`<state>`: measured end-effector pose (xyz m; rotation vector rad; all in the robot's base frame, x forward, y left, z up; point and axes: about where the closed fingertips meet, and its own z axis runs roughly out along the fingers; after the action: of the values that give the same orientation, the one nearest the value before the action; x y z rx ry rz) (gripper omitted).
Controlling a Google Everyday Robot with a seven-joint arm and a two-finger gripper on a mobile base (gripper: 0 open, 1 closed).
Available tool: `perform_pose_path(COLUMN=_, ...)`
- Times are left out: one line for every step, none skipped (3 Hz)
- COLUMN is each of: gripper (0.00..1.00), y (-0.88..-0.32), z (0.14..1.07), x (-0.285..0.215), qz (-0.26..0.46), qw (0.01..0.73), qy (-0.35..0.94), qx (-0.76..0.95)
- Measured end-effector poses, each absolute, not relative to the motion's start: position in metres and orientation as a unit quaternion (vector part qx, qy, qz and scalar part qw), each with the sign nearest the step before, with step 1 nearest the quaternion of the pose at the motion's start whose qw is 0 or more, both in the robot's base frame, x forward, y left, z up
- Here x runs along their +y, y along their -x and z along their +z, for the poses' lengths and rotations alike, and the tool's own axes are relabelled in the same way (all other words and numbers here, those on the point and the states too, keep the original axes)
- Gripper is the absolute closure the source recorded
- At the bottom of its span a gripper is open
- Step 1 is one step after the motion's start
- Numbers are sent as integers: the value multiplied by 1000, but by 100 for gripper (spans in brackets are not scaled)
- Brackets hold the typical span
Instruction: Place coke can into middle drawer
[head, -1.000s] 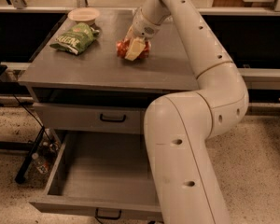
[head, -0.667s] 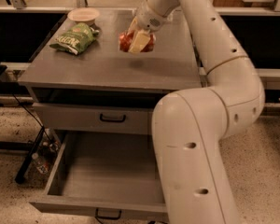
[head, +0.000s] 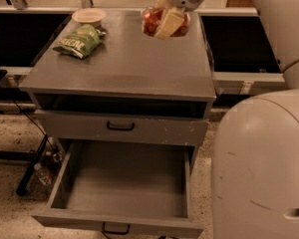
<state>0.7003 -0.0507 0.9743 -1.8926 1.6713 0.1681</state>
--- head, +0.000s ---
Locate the red coke can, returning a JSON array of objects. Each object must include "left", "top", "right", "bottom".
[{"left": 143, "top": 7, "right": 190, "bottom": 37}]

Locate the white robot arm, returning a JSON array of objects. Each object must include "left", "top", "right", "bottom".
[{"left": 211, "top": 0, "right": 299, "bottom": 239}]

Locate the grey drawer cabinet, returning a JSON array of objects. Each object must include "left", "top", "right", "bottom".
[{"left": 19, "top": 9, "right": 217, "bottom": 171}]

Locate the closed grey upper drawer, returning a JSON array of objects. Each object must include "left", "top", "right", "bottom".
[{"left": 36, "top": 110, "right": 207, "bottom": 146}]

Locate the open grey lower drawer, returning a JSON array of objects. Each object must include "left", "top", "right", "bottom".
[{"left": 32, "top": 140, "right": 203, "bottom": 239}]

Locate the beige bowl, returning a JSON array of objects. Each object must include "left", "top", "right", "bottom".
[{"left": 72, "top": 8, "right": 107, "bottom": 27}]

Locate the green chip bag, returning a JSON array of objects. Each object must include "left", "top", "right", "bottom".
[{"left": 53, "top": 24, "right": 106, "bottom": 59}]

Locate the plastic bottle on floor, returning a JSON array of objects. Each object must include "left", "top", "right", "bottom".
[{"left": 34, "top": 163, "right": 53, "bottom": 186}]

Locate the black pole on floor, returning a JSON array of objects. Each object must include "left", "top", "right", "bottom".
[{"left": 16, "top": 136, "right": 48, "bottom": 196}]

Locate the black drawer handle upper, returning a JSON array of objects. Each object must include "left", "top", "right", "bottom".
[{"left": 106, "top": 121, "right": 135, "bottom": 131}]

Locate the black drawer handle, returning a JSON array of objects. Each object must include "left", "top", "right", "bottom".
[
  {"left": 102, "top": 222, "right": 131, "bottom": 236},
  {"left": 106, "top": 121, "right": 135, "bottom": 131}
]

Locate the black cable on floor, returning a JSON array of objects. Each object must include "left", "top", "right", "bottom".
[{"left": 0, "top": 77, "right": 63, "bottom": 161}]

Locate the black drawer handle lower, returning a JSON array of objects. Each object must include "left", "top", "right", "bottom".
[{"left": 102, "top": 222, "right": 131, "bottom": 236}]

